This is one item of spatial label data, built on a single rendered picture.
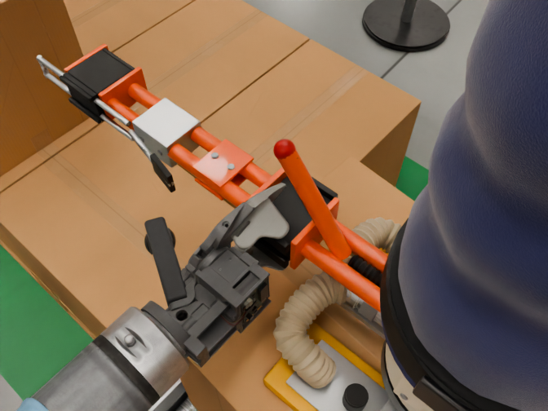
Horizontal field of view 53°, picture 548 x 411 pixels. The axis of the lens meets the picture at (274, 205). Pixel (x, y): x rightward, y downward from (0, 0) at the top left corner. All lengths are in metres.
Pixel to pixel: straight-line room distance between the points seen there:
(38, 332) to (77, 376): 1.33
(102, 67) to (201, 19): 1.01
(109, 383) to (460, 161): 0.38
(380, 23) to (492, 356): 2.37
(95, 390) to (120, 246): 0.77
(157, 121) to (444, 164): 0.48
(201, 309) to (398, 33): 2.18
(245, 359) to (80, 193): 0.81
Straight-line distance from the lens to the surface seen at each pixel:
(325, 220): 0.60
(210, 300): 0.60
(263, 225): 0.61
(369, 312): 0.67
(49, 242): 1.36
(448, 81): 2.51
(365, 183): 0.86
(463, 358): 0.41
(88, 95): 0.80
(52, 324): 1.89
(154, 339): 0.56
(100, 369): 0.56
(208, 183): 0.69
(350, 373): 0.70
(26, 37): 1.36
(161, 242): 0.64
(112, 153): 1.47
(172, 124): 0.75
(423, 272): 0.41
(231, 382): 0.71
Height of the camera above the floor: 1.63
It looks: 56 degrees down
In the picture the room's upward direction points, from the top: straight up
